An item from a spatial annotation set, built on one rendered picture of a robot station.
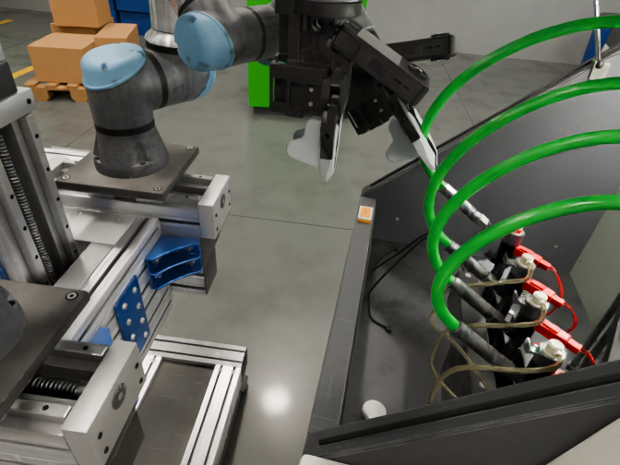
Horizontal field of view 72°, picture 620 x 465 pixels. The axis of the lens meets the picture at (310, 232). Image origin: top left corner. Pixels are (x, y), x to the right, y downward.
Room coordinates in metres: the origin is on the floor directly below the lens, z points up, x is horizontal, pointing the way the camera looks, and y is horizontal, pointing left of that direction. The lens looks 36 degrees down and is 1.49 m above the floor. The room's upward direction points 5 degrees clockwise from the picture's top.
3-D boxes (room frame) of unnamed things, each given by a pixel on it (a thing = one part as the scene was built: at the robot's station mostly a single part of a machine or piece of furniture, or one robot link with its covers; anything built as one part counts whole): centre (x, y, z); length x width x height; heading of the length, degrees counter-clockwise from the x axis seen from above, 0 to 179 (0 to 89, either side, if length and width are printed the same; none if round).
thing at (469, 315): (0.44, -0.31, 0.91); 0.34 x 0.10 x 0.15; 171
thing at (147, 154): (0.82, 0.40, 1.09); 0.15 x 0.15 x 0.10
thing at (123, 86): (0.83, 0.40, 1.20); 0.13 x 0.12 x 0.14; 143
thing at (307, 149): (0.48, 0.01, 1.26); 0.06 x 0.03 x 0.09; 81
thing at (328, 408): (0.60, -0.09, 0.87); 0.62 x 0.04 x 0.16; 171
